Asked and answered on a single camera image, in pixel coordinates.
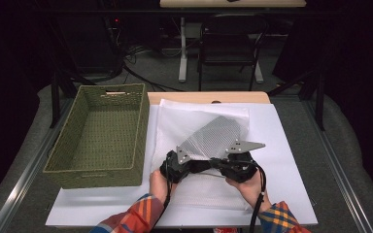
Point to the green woven basket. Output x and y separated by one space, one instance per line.
103 129

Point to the black metal stand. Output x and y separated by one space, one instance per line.
319 106
55 103

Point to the white table sheet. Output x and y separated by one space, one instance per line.
278 129

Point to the person's right hand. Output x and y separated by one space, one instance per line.
251 191

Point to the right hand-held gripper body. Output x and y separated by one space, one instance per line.
243 168

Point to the metal floor rail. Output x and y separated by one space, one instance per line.
340 168
22 184

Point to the black folding chair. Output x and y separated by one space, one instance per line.
228 42

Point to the black cloth garment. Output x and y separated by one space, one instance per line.
213 139

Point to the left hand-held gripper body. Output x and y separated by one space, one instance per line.
178 168

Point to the small red thing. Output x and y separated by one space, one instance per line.
226 230

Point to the white mesh laundry bag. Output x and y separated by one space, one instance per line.
181 119

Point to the dark equipment cabinet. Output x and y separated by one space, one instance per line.
90 42

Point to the person's left hand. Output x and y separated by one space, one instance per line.
160 187

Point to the white-legged desk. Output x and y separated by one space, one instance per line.
183 64

